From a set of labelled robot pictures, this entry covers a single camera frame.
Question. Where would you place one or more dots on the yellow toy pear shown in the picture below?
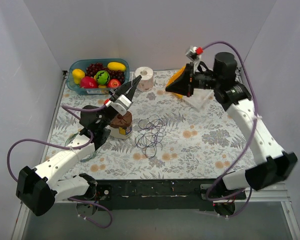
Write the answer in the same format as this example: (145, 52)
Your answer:
(77, 75)

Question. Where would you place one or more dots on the teal fruit basket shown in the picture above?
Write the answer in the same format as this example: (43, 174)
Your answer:
(83, 64)

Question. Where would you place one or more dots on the floral table mat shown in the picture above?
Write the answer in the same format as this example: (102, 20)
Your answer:
(195, 143)

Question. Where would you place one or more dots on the aluminium frame rail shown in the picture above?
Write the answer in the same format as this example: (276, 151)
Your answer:
(274, 193)

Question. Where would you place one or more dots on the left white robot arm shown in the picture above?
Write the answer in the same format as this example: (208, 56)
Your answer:
(40, 187)

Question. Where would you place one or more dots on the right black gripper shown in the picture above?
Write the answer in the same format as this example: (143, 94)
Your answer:
(190, 81)

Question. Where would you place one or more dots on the red toy apple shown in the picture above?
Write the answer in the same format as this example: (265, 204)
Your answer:
(114, 83)

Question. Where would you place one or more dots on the white plastic bin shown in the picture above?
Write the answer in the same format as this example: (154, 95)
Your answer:
(199, 98)

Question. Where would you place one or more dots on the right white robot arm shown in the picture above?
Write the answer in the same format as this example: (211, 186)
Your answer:
(272, 163)

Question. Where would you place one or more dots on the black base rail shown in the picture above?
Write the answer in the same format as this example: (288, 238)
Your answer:
(152, 194)

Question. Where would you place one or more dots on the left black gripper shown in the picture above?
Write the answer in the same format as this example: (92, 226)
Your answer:
(115, 95)

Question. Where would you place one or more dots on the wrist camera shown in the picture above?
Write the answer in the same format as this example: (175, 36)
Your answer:
(121, 104)
(194, 53)

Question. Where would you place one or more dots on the yellow plastic bin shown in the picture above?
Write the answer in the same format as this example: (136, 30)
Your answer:
(173, 78)

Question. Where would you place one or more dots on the brown wrapped paper roll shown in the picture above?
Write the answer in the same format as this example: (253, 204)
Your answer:
(121, 126)

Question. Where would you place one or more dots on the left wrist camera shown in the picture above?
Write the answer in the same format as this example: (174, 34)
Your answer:
(121, 104)

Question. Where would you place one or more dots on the dark red toy grapes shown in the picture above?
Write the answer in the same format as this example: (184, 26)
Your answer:
(93, 68)

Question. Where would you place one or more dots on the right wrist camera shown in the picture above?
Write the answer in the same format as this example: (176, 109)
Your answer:
(194, 53)

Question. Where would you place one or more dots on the yellow toy mango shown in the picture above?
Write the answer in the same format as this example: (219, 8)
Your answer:
(116, 66)

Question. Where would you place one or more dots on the toy watermelon ball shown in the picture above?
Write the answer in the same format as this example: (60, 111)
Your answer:
(102, 77)

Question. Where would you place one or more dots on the white toilet paper roll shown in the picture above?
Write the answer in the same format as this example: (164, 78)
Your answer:
(147, 78)

